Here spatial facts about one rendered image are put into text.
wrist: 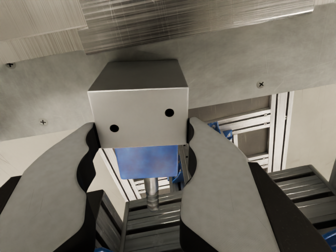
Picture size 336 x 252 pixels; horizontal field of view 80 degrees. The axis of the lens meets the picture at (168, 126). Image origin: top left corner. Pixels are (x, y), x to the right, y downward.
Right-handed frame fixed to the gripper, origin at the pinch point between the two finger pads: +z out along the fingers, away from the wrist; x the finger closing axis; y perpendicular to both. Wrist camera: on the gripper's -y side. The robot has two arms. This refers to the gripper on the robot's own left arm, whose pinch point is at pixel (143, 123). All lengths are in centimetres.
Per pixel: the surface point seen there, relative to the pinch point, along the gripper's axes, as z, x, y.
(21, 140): 85, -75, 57
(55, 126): 4.6, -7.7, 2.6
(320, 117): 84, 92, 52
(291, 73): 4.6, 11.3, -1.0
